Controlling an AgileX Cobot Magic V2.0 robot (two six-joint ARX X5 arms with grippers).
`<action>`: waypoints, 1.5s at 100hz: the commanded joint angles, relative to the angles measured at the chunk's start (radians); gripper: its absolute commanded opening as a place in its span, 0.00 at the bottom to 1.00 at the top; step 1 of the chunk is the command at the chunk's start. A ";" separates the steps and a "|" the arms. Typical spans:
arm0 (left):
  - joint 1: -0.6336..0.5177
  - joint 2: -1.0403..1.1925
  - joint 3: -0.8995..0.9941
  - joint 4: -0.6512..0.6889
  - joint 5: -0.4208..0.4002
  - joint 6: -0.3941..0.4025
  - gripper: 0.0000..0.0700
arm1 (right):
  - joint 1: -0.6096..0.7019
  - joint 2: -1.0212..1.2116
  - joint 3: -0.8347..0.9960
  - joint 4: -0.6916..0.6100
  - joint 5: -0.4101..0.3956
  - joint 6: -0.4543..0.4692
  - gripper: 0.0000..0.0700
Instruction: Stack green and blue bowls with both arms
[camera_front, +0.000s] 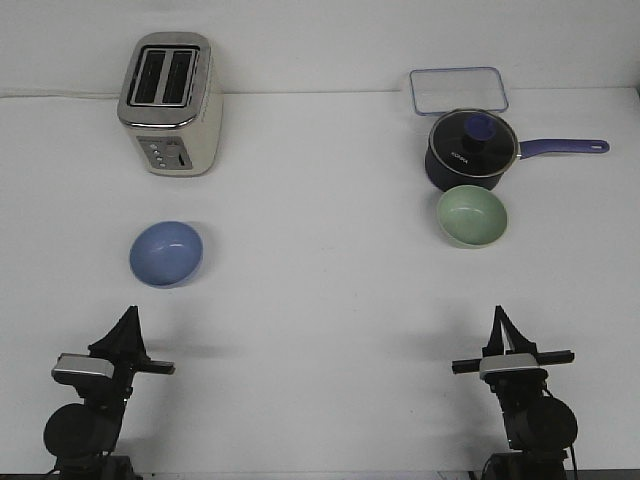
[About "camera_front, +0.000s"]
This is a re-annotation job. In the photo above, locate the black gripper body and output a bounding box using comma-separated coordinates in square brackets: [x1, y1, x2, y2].
[451, 350, 575, 389]
[89, 343, 175, 395]

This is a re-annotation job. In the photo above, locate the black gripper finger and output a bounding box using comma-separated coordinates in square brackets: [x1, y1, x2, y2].
[502, 312, 537, 355]
[92, 306, 134, 356]
[485, 305, 508, 356]
[131, 307, 148, 359]

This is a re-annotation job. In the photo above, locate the blue bowl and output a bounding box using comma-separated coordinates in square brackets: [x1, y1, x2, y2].
[128, 221, 204, 289]

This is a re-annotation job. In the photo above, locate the green bowl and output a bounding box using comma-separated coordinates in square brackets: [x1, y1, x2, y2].
[436, 185, 509, 249]

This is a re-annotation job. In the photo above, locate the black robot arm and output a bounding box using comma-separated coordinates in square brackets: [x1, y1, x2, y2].
[43, 305, 175, 479]
[451, 305, 578, 479]

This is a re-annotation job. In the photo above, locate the dark blue saucepan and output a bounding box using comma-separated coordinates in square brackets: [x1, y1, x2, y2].
[425, 139, 610, 191]

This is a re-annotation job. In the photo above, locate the glass pot lid blue knob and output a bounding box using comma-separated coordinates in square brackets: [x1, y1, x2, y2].
[430, 109, 517, 177]

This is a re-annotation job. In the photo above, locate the cream and steel toaster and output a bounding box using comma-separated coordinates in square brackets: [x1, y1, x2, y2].
[117, 32, 224, 177]

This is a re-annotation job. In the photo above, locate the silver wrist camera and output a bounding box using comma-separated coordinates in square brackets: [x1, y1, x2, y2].
[479, 353, 541, 381]
[51, 353, 115, 386]

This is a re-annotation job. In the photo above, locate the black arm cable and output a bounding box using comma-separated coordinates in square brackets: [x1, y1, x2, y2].
[542, 387, 580, 476]

